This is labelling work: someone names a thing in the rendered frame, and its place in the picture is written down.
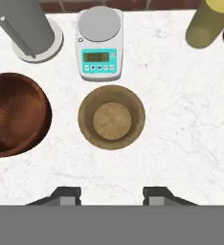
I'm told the white digital kitchen scale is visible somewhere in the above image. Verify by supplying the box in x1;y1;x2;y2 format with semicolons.
75;5;124;82

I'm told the large reddish-brown wooden bowl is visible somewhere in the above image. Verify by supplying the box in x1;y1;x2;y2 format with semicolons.
0;72;54;159

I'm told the small tan wooden bowl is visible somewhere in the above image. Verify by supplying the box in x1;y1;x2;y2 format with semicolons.
77;84;146;151

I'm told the grey paper towel holder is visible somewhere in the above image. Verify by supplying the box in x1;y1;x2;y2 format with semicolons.
0;0;65;64

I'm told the yellow-green glass bottle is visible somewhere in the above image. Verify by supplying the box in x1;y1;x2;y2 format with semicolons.
185;0;224;50

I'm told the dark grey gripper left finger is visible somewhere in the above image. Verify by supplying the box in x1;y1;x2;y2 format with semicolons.
25;186;82;207

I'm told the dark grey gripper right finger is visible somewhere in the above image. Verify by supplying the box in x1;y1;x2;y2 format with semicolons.
142;186;200;207

